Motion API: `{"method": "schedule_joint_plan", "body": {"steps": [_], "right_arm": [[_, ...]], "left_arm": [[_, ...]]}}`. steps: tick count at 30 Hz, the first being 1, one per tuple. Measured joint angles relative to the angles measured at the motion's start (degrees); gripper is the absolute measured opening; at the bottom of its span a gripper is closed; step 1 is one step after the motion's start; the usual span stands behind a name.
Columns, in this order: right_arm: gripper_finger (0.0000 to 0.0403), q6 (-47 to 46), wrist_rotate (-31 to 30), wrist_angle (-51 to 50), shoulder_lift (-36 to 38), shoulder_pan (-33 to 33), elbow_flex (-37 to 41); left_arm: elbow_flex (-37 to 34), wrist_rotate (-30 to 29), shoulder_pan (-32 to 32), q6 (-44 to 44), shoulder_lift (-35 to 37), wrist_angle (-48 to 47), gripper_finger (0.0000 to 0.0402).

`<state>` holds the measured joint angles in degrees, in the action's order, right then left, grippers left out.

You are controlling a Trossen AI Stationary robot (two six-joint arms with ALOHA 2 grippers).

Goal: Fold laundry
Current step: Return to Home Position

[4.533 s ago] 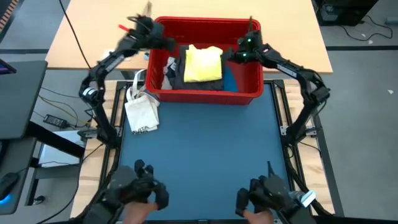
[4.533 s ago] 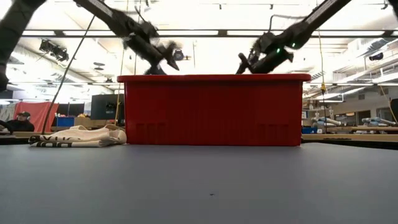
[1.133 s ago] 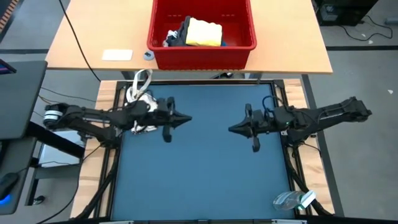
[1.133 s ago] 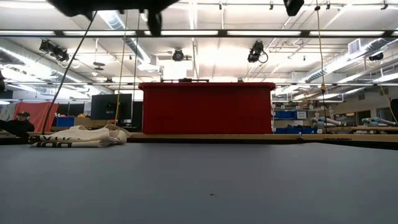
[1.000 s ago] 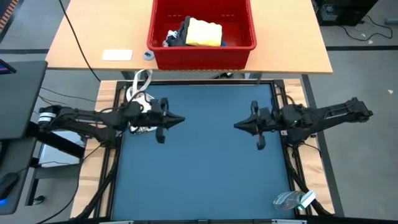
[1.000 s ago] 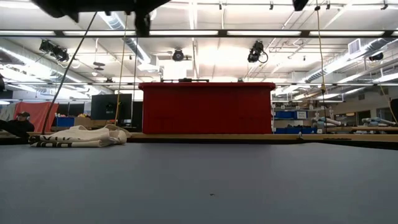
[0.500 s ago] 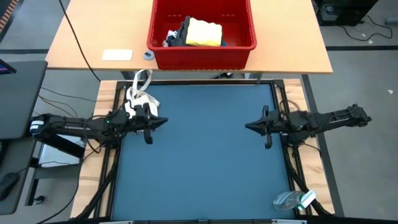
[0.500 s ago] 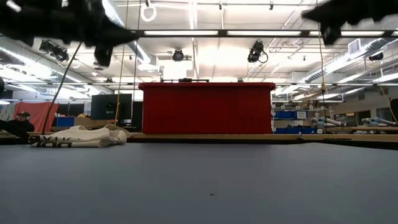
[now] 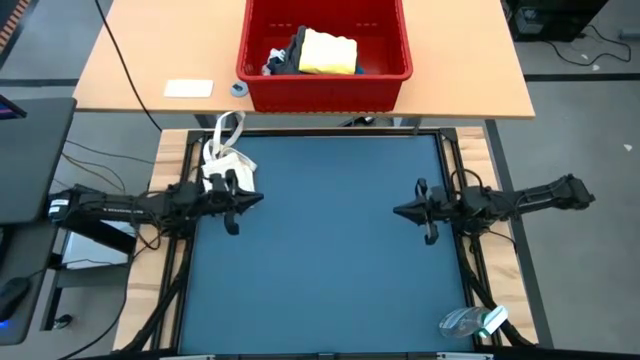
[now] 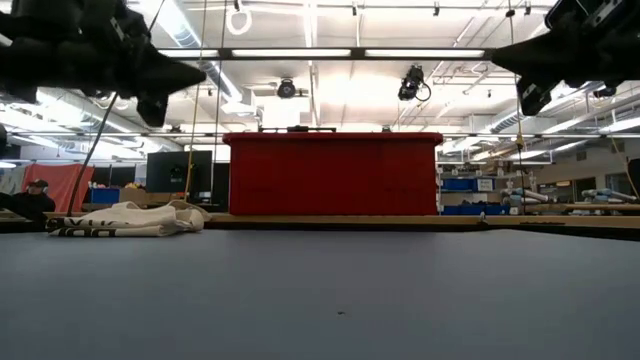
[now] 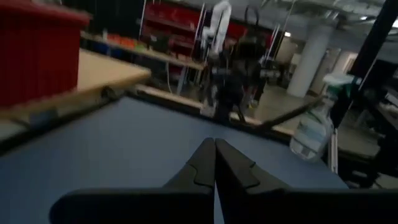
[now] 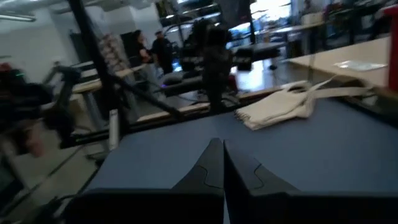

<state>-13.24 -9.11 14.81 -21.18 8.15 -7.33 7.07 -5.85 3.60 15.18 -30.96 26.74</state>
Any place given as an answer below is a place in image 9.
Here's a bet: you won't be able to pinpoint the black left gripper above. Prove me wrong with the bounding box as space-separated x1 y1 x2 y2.
199 168 265 237

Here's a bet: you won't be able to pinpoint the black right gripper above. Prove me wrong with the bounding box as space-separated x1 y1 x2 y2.
392 176 455 247

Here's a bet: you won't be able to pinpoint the white textured towel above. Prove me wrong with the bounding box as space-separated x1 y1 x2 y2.
261 47 287 77

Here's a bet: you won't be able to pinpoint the dark navy garment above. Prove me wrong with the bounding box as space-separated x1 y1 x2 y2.
277 24 307 77

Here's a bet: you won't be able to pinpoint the yellow t-shirt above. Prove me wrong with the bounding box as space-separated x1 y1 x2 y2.
297 27 359 77

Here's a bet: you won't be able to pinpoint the white garment with black print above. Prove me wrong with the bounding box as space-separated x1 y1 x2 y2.
200 110 259 195

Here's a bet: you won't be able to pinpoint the wooden base board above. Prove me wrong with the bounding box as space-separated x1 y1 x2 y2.
441 125 540 347
113 128 202 352

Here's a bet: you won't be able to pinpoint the clear plastic bag with label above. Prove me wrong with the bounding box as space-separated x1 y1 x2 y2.
438 304 510 340

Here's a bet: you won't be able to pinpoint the white rectangular card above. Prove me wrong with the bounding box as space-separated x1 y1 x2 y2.
163 78 215 100

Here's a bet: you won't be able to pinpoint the red plastic bin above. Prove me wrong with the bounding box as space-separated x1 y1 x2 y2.
235 0 414 114

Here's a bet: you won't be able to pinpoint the dark grey laptop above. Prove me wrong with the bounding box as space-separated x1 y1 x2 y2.
0 93 78 226

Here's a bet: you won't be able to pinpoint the black equipment box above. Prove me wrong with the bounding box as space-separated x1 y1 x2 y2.
503 0 610 43

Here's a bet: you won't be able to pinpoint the black computer mouse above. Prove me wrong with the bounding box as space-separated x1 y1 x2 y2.
0 276 32 323

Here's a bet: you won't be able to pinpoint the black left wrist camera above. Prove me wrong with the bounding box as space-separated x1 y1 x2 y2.
173 180 203 208

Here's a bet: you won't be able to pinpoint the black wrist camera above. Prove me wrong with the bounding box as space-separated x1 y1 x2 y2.
173 180 203 208
457 187 490 222

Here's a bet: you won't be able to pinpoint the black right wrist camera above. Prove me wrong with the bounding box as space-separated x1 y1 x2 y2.
457 187 490 222

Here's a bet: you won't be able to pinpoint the black table frame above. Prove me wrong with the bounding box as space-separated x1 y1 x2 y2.
148 126 502 360

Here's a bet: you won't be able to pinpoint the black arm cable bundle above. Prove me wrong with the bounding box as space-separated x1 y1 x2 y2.
455 238 534 348

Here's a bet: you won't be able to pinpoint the thick black curved cable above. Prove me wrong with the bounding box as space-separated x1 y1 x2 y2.
121 238 195 352

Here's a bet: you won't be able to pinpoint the thin yellowish floor cables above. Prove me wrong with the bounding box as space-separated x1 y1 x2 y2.
53 138 156 195

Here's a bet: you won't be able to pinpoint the thin black diagonal cable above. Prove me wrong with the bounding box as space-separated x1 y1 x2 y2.
93 0 164 133

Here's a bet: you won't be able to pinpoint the black floor cable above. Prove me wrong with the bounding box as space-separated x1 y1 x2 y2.
543 23 632 69

